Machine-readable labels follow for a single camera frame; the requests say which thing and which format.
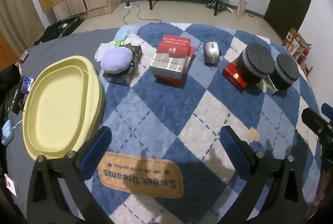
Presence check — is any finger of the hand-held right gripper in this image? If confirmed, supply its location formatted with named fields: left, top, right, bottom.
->
left=301, top=108, right=333, bottom=141
left=321, top=103, right=333, bottom=117

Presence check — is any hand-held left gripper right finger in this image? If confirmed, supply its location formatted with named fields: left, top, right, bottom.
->
left=220, top=125, right=310, bottom=224

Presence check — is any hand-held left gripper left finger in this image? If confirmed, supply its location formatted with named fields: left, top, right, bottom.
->
left=27, top=125, right=112, bottom=224

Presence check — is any small silver box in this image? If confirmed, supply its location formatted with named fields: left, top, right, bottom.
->
left=264, top=75, right=280, bottom=95

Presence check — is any small round black sponge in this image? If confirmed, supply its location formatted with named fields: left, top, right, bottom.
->
left=271, top=53, right=300, bottom=91

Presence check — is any pale yellow plastic basin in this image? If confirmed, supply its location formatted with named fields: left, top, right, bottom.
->
left=22, top=55, right=106, bottom=161

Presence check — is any black box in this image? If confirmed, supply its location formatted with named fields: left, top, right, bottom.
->
left=103, top=45, right=143, bottom=86

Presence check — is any red and gold box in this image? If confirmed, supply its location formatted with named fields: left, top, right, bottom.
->
left=222, top=62, right=247, bottom=91

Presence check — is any large round black sponge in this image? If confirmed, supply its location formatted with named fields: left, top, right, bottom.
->
left=235, top=43, right=275, bottom=84

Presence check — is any purple plush puff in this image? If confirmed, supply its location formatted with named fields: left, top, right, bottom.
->
left=100, top=47, right=133, bottom=74

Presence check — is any dark red box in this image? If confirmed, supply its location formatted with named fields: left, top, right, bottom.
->
left=153, top=56, right=195, bottom=87

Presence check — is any silver computer mouse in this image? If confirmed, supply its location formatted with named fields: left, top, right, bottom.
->
left=203, top=42, right=221, bottom=65

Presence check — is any red box with white label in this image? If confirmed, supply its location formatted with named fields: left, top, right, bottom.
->
left=156, top=35, right=192, bottom=58

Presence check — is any printed cardboard box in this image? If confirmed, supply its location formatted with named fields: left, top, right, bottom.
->
left=282, top=28, right=313, bottom=68

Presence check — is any blue plaid plush blanket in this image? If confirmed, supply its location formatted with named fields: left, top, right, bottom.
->
left=78, top=22, right=320, bottom=224

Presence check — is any light blue case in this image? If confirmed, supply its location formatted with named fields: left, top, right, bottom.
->
left=1, top=120, right=14, bottom=146

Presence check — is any small white and red box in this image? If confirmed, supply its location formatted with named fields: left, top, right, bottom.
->
left=4, top=173, right=19, bottom=196

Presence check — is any small blue packet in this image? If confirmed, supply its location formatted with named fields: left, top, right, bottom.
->
left=20, top=76, right=35, bottom=94

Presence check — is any white sock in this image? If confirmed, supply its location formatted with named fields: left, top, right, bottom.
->
left=94, top=42, right=116, bottom=61

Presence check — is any grey bedsheet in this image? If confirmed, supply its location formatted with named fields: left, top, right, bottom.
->
left=0, top=29, right=123, bottom=224

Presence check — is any black jacket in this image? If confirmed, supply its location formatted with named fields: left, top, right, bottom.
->
left=0, top=64, right=21, bottom=120

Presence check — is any black equipment case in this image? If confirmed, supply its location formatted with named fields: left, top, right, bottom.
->
left=34, top=15, right=85, bottom=45

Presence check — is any pink plastic bag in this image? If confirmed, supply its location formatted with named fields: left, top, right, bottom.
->
left=235, top=0, right=247, bottom=17

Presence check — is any pile of clothes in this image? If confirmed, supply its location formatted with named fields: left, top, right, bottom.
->
left=205, top=1, right=233, bottom=13

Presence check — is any beige curtain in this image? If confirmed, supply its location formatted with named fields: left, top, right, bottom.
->
left=0, top=0, right=45, bottom=42

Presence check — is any dark floor cable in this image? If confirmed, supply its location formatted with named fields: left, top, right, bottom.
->
left=123, top=6, right=162, bottom=25

